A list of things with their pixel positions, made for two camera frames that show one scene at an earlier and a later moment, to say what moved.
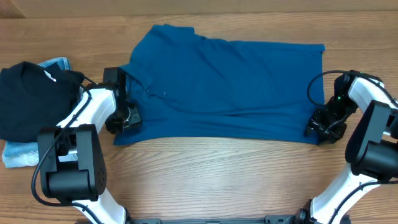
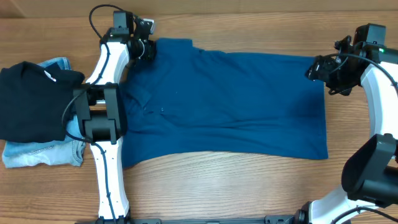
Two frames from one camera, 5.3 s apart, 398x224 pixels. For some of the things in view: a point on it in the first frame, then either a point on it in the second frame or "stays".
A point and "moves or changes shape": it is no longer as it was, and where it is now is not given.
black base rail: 270,219 stays
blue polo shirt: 188,87 moves or changes shape
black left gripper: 131,117 to 147,50
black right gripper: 321,125 to 319,70
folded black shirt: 35,97 stays
